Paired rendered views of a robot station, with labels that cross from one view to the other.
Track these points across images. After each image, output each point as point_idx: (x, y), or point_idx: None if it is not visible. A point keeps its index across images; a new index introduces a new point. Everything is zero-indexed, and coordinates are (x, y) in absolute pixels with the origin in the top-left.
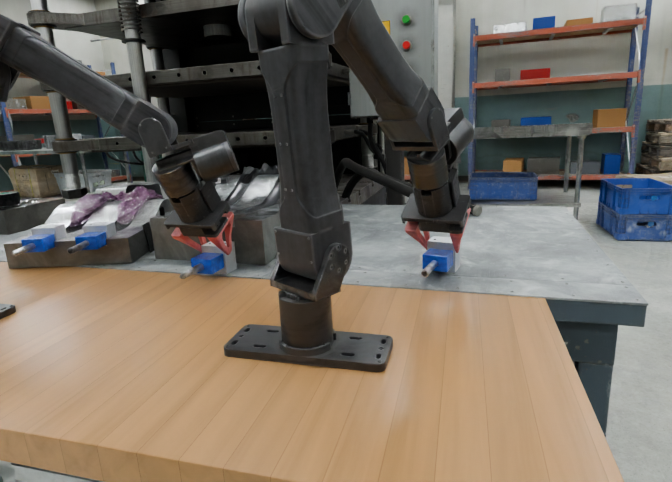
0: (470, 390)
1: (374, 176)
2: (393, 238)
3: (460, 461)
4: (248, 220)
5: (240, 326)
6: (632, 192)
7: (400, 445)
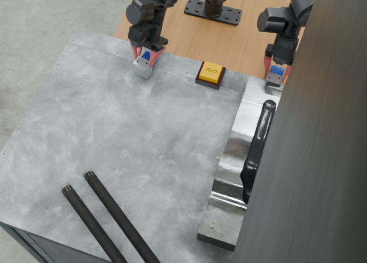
0: None
1: (152, 252)
2: (159, 132)
3: None
4: (258, 78)
5: (241, 29)
6: None
7: None
